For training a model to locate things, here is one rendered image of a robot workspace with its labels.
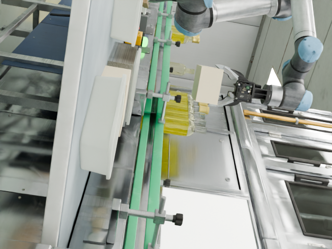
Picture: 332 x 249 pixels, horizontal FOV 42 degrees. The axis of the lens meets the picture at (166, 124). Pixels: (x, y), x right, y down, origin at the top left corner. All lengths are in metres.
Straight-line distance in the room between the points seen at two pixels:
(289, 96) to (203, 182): 0.45
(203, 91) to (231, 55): 6.50
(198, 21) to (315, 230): 0.88
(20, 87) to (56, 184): 1.35
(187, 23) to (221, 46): 6.21
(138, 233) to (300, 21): 0.92
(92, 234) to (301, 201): 0.97
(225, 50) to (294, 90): 6.37
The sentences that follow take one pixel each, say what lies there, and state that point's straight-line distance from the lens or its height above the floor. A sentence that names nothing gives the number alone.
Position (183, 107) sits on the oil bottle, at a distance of 1.79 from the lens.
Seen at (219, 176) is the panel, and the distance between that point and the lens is 1.71.
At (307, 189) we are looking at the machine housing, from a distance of 1.90.
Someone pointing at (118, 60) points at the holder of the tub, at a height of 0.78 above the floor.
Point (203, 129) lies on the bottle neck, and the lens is 1.71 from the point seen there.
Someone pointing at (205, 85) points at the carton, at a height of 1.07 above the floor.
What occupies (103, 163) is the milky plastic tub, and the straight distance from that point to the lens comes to 1.01.
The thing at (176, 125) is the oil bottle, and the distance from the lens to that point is 1.68.
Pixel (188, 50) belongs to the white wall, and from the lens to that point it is 7.87.
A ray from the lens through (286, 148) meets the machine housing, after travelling 2.13.
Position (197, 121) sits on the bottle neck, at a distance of 1.76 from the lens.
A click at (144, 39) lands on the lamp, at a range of 1.94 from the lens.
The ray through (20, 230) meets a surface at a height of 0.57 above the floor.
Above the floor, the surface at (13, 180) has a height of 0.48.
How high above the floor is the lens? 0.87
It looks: 4 degrees up
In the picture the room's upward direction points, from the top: 99 degrees clockwise
